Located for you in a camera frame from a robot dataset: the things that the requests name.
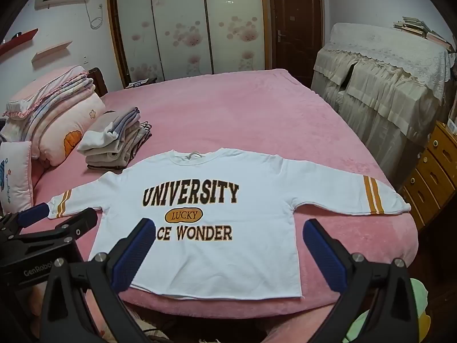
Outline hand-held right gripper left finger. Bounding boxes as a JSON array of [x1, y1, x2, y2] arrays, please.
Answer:
[[39, 217, 168, 343]]

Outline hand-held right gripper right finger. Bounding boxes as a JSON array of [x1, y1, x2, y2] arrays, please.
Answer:
[[303, 219, 419, 343]]

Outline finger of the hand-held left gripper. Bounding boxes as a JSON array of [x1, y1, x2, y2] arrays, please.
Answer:
[[7, 207, 99, 257], [0, 202, 51, 238]]

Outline white printed sweatshirt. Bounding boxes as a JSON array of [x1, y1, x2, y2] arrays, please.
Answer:
[[47, 147, 412, 300]]

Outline pink quilt at left edge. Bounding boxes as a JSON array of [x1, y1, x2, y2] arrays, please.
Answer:
[[0, 140, 35, 216]]

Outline cream folded garment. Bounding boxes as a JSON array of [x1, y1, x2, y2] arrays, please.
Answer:
[[77, 121, 124, 152]]

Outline pink pillow with shell print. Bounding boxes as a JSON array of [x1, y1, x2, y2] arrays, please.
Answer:
[[31, 91, 107, 167]]

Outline light green cloth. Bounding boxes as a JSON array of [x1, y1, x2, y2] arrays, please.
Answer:
[[341, 278, 430, 343]]

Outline dark striped folded garment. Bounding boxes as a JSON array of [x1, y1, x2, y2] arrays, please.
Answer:
[[87, 121, 153, 170]]

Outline grey-blue folded garment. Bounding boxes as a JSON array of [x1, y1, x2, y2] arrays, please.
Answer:
[[96, 106, 141, 133]]

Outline pink frilled pillow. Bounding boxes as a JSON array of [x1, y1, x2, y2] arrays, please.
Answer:
[[2, 65, 90, 120]]

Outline yellow wooden drawer cabinet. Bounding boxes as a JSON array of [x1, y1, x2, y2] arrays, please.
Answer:
[[399, 121, 457, 234]]

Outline dark wooden headboard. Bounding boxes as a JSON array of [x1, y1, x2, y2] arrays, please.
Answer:
[[87, 67, 109, 97]]

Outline pink bed blanket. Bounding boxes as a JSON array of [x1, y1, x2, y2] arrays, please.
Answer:
[[32, 68, 419, 343]]

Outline cream lace covered furniture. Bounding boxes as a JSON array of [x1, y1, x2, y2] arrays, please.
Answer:
[[310, 22, 453, 148]]

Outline floral sliding door wardrobe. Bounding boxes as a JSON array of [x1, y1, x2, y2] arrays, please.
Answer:
[[106, 0, 269, 89]]

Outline brown wooden door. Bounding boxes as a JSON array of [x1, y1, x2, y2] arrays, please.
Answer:
[[267, 0, 325, 88]]

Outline stack of books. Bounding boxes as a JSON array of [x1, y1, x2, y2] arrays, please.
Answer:
[[393, 16, 456, 53]]

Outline pink wall shelf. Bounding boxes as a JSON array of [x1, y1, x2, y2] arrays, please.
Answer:
[[31, 40, 72, 65]]

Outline red wall shelf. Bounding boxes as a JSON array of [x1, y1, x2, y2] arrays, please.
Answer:
[[0, 28, 39, 57]]

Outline white looped cable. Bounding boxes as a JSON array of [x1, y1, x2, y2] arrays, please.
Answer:
[[85, 2, 108, 30]]

